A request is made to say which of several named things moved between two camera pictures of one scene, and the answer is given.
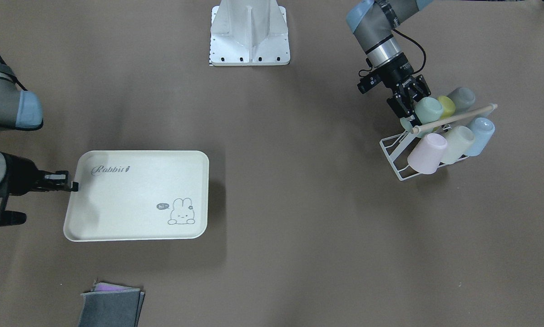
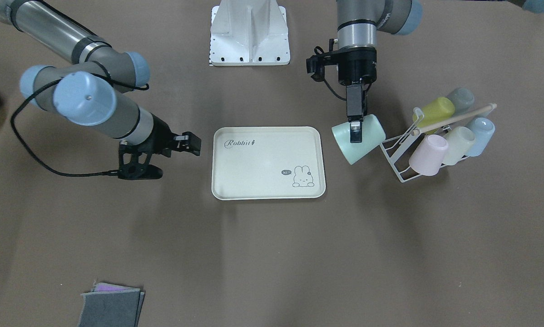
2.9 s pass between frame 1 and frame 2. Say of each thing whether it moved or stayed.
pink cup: stayed
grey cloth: stayed
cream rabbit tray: moved
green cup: moved
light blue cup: stayed
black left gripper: moved
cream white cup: stayed
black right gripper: moved
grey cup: stayed
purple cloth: stayed
